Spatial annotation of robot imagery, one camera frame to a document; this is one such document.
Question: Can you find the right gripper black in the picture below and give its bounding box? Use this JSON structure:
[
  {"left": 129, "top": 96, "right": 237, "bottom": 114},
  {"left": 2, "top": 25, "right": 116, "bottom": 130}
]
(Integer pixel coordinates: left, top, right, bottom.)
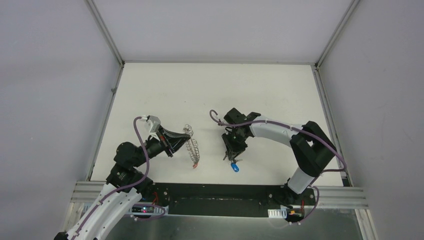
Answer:
[{"left": 222, "top": 130, "right": 249, "bottom": 161}]

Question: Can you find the metal disc with key rings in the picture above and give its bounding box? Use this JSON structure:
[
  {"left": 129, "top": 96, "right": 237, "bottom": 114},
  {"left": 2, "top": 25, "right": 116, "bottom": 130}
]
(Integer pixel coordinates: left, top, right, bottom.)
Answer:
[{"left": 183, "top": 124, "right": 201, "bottom": 167}]

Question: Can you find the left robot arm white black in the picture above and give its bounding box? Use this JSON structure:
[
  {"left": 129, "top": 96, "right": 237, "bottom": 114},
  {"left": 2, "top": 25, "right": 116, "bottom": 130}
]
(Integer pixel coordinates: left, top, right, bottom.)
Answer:
[{"left": 55, "top": 127, "right": 193, "bottom": 240}]

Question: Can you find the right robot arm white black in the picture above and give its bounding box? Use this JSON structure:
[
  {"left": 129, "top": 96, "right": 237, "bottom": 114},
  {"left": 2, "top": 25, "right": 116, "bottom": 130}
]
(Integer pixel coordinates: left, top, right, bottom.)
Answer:
[{"left": 218, "top": 108, "right": 336, "bottom": 205}]

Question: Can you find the blue key tag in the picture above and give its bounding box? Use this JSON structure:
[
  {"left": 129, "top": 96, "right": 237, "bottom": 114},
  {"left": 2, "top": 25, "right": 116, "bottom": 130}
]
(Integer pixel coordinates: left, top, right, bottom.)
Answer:
[{"left": 230, "top": 163, "right": 240, "bottom": 173}]

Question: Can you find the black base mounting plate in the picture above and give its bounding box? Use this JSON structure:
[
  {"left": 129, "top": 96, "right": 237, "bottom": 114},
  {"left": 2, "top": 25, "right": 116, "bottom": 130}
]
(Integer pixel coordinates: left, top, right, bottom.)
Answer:
[{"left": 142, "top": 182, "right": 316, "bottom": 218}]

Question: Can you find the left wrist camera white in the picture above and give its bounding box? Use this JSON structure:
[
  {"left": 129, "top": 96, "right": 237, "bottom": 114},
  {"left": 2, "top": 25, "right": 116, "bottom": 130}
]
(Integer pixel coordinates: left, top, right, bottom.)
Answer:
[{"left": 140, "top": 115, "right": 161, "bottom": 141}]

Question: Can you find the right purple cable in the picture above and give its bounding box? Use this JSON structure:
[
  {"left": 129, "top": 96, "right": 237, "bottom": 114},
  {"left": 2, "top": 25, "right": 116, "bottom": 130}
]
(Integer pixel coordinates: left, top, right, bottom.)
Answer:
[{"left": 209, "top": 109, "right": 347, "bottom": 226}]

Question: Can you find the purple cable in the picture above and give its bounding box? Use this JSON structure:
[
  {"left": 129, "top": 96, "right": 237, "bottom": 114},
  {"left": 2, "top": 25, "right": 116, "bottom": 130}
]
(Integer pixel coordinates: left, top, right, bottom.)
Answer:
[
  {"left": 69, "top": 116, "right": 167, "bottom": 240},
  {"left": 209, "top": 109, "right": 347, "bottom": 226}
]

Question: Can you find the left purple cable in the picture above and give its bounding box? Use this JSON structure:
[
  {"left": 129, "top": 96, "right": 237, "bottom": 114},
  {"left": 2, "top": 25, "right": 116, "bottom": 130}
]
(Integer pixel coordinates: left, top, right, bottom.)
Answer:
[{"left": 69, "top": 116, "right": 167, "bottom": 240}]

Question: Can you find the aluminium frame rail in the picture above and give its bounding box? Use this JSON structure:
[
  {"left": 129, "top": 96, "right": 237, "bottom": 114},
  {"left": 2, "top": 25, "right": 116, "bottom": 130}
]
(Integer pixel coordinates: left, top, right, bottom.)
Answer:
[{"left": 70, "top": 181, "right": 369, "bottom": 210}]

